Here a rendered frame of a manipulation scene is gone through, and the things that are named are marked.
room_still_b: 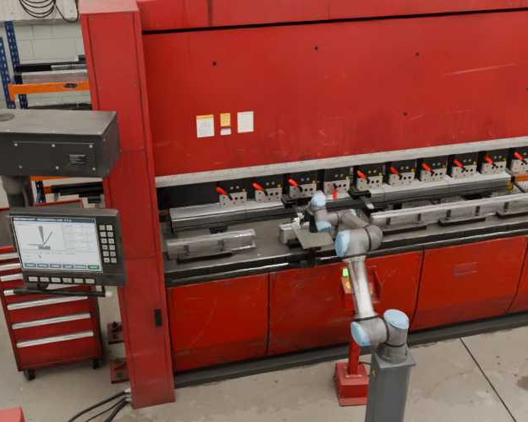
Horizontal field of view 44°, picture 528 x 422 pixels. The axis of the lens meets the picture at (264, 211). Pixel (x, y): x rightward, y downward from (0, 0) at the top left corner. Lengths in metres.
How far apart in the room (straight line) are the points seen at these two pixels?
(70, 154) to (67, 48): 4.99
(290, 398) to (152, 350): 0.90
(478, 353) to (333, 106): 1.99
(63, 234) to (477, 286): 2.70
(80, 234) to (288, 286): 1.48
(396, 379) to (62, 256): 1.65
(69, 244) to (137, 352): 1.13
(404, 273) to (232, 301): 1.08
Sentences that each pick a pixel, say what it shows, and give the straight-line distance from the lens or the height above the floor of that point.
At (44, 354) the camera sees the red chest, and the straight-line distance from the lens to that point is 4.26.
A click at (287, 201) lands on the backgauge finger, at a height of 1.03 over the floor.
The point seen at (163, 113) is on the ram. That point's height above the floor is 1.75.
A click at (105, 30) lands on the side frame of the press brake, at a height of 2.22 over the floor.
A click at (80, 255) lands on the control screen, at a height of 1.40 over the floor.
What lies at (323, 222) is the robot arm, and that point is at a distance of 3.42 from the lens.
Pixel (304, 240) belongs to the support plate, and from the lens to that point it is 3.62.
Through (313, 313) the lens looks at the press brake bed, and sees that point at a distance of 4.04.
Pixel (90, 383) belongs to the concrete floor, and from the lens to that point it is 4.32.
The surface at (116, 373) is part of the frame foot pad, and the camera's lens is 4.31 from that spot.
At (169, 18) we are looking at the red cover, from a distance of 3.17.
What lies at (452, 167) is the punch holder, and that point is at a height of 1.25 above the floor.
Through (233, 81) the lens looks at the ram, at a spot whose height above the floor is 1.88.
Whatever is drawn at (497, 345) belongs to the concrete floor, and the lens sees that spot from 4.71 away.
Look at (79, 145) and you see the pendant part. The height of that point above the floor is 1.90.
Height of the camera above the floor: 2.92
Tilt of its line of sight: 29 degrees down
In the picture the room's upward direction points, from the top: straight up
